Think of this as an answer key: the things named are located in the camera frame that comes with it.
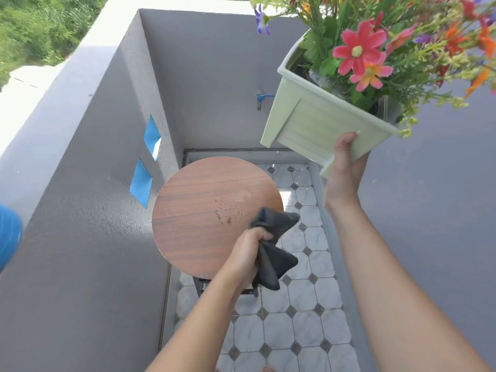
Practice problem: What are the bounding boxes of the person's right hand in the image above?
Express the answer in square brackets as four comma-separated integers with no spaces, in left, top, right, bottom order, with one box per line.
[323,131,371,215]

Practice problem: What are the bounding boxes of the person's left hand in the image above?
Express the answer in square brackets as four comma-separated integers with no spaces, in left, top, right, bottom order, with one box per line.
[223,227,274,293]

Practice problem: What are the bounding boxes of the dark grey cloth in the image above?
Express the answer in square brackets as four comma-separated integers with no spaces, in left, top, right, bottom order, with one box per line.
[249,207,301,291]

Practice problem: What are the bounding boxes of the pale green planter box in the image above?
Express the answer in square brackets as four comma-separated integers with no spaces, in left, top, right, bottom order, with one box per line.
[260,31,404,179]

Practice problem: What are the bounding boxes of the person's right forearm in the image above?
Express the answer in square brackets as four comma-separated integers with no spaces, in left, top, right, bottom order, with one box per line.
[325,205,493,372]

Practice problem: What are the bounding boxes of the person's left forearm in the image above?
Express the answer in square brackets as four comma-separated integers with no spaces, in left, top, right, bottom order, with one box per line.
[145,273,243,372]

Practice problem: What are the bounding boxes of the round wooden table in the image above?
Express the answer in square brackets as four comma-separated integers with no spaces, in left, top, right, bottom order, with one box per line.
[152,157,284,298]

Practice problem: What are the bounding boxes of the bunch of colourful artificial flowers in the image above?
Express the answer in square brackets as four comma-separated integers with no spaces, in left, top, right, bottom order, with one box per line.
[250,0,496,138]

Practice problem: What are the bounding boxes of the blue water tap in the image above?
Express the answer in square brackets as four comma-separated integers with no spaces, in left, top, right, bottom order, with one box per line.
[256,91,276,111]

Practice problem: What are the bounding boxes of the blue plastic container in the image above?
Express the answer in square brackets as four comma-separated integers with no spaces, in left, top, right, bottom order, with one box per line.
[0,205,23,273]

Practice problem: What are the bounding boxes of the green bushes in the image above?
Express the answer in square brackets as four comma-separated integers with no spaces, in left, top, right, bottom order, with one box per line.
[0,0,111,89]

